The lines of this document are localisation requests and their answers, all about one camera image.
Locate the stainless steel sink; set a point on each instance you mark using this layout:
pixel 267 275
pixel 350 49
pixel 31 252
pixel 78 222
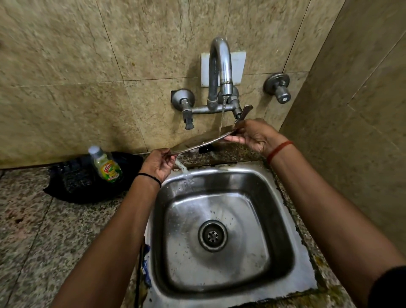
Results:
pixel 222 269

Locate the person's left hand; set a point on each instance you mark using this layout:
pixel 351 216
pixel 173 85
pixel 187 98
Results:
pixel 155 165

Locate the person's left forearm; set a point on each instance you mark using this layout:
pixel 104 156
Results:
pixel 111 247

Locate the person's left thumb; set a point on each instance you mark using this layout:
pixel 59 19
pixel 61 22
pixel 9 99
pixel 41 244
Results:
pixel 165 152

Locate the red thread wrist band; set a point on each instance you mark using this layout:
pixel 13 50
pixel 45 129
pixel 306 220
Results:
pixel 279 149

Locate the person's right forearm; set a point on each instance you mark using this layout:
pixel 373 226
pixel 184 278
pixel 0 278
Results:
pixel 320 209

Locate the steel wall valve knob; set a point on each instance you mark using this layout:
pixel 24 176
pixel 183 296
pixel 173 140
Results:
pixel 279 87

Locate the black wrist band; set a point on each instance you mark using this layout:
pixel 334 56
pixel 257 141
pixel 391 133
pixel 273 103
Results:
pixel 151 177

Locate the black sleeve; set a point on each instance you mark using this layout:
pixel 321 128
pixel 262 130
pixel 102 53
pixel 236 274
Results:
pixel 390 288

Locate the person's right hand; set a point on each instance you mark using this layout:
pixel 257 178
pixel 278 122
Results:
pixel 258 135

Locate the green dish soap bottle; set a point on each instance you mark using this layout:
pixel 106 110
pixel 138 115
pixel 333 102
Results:
pixel 107 166

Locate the white wall plate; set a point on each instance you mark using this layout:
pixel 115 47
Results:
pixel 238 68

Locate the steel wall mixer tap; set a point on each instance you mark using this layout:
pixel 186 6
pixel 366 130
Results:
pixel 219 63

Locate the black plastic bag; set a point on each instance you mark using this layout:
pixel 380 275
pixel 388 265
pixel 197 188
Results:
pixel 76 184

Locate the person's right thumb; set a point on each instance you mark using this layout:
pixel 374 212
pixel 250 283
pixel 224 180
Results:
pixel 242 126

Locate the blue plastic scrap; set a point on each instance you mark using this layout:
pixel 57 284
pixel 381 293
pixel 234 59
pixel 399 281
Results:
pixel 146 269

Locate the round sink drain strainer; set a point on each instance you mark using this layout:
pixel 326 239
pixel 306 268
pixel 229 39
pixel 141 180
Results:
pixel 213 235

